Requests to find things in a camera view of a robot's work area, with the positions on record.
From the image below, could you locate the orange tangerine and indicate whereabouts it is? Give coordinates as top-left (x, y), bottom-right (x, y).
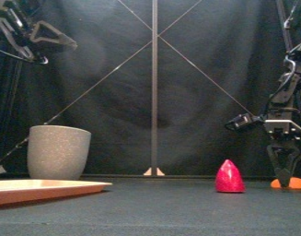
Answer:
top-left (269, 176), bottom-right (301, 190)

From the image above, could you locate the grey speckled bowl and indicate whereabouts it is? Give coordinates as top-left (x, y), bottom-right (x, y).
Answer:
top-left (25, 124), bottom-right (92, 181)

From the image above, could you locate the red toy strawberry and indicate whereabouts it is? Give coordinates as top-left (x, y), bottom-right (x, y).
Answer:
top-left (215, 159), bottom-right (247, 194)

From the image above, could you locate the beige flat tray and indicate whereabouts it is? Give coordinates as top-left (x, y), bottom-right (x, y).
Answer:
top-left (0, 179), bottom-right (113, 207)

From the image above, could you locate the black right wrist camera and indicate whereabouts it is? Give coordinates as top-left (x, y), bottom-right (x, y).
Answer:
top-left (224, 112), bottom-right (265, 134)

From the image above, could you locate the thin diagonal brace wire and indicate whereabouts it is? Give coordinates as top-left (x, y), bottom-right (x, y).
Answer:
top-left (116, 0), bottom-right (256, 117)
top-left (0, 0), bottom-right (204, 166)

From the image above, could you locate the grey vertical frame post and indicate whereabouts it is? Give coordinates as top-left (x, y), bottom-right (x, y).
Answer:
top-left (151, 0), bottom-right (160, 177)

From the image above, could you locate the beige post foot bracket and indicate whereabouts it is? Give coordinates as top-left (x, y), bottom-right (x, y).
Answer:
top-left (143, 167), bottom-right (167, 177)

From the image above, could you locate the grey slanted frame strut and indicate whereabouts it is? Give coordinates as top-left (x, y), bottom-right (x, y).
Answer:
top-left (275, 0), bottom-right (293, 53)

